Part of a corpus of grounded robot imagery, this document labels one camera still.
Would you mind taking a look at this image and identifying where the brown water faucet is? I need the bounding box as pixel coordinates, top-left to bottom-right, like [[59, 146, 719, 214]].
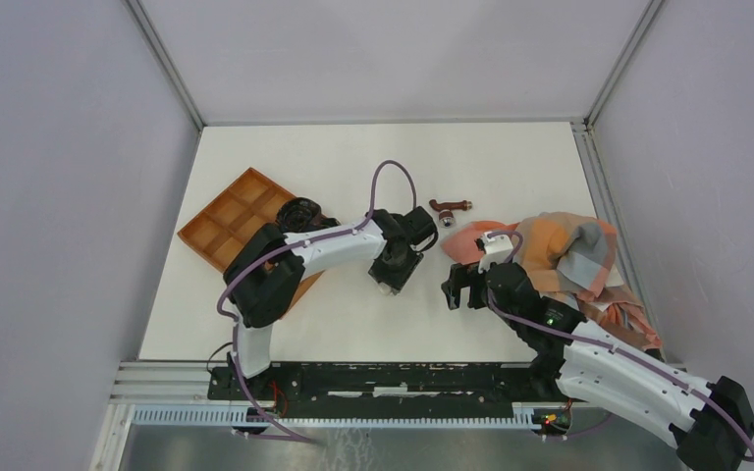
[[429, 199, 473, 229]]

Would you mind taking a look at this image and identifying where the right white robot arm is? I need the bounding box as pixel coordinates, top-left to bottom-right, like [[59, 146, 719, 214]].
[[441, 263, 754, 470]]

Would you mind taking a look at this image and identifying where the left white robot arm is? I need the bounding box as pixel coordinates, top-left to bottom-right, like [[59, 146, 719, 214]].
[[217, 206, 439, 399]]

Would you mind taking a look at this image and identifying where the orange grey checkered cloth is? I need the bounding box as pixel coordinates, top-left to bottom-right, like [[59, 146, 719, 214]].
[[441, 212, 662, 350]]

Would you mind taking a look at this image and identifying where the orange compartment tray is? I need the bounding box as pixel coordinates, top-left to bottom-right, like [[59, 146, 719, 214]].
[[177, 168, 296, 295]]

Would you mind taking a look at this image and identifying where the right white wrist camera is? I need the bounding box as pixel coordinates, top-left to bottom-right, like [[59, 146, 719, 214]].
[[477, 232, 514, 273]]

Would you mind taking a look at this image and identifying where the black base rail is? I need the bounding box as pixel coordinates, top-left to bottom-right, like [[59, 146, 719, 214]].
[[244, 362, 571, 419]]

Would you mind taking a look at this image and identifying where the black cable coil upper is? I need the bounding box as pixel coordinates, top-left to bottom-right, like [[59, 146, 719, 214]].
[[275, 197, 323, 229]]

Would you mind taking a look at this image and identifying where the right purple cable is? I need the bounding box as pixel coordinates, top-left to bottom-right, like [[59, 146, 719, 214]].
[[484, 231, 754, 464]]

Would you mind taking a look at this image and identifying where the aluminium frame rail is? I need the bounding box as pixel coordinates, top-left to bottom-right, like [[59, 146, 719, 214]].
[[90, 361, 697, 471]]

